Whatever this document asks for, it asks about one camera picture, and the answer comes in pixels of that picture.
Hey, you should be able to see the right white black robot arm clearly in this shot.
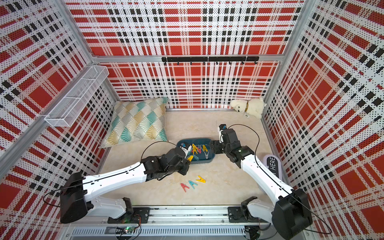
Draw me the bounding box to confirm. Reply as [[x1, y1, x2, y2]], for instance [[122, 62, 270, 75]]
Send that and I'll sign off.
[[211, 124, 313, 240]]

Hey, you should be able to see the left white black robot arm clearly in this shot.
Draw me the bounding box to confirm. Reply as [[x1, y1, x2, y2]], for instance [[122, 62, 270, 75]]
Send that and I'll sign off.
[[60, 144, 192, 224]]

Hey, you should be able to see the teal plastic storage box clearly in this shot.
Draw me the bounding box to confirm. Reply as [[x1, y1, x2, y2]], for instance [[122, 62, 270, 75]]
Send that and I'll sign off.
[[177, 138, 215, 164]]

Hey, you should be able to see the white plush dog toy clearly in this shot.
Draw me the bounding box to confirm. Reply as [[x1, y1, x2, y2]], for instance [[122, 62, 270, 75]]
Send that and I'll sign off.
[[230, 98, 267, 119]]

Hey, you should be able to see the patterned teal yellow pillow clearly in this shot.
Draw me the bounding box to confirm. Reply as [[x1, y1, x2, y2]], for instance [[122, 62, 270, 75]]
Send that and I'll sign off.
[[100, 97, 169, 148]]

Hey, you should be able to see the green circuit board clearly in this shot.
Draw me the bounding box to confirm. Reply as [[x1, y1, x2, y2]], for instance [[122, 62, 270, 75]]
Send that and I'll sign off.
[[116, 227, 137, 235]]

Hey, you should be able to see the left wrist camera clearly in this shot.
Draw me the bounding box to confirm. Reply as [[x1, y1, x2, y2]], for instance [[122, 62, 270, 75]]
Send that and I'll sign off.
[[184, 145, 193, 158]]

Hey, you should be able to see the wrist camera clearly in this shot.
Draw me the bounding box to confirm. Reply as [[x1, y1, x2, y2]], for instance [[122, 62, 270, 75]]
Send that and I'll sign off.
[[218, 124, 228, 144], [184, 145, 193, 158]]

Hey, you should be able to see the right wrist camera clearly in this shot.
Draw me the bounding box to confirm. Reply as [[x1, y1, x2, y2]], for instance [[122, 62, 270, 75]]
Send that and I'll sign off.
[[218, 124, 228, 144]]

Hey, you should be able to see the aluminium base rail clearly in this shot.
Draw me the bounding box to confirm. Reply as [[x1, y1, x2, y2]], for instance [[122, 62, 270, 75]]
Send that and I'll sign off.
[[59, 205, 282, 240]]

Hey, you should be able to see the black wall hook rail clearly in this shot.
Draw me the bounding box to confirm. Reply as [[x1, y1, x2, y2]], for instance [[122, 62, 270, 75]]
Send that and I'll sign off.
[[162, 56, 260, 64]]

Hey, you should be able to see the white wire mesh shelf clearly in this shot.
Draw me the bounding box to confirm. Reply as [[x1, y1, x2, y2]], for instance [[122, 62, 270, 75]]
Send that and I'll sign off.
[[45, 65, 109, 127]]

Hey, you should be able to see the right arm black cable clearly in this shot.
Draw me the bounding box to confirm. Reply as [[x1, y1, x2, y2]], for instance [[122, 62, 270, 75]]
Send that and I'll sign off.
[[227, 124, 333, 235]]

